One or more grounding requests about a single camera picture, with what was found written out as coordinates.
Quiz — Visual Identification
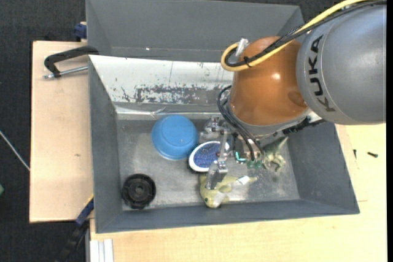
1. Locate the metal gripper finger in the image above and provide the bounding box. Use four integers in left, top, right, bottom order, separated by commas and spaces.
201, 116, 230, 136
204, 159, 229, 191

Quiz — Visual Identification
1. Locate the yellow-green soft toy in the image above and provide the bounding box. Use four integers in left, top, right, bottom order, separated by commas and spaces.
199, 174, 259, 209

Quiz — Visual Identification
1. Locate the green toy dinosaur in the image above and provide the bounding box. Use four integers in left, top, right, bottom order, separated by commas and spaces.
260, 136, 290, 173

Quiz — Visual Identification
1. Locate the blue bowl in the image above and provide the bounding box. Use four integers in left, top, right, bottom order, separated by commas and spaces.
150, 114, 199, 161

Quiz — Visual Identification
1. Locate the grey metal bin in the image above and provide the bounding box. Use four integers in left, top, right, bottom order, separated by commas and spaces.
85, 0, 360, 234

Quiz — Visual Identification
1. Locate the black ribbed round cap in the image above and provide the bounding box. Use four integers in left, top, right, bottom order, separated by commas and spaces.
120, 173, 157, 210

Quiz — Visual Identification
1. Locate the pale wood board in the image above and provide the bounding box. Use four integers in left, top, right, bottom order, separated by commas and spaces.
29, 40, 95, 223

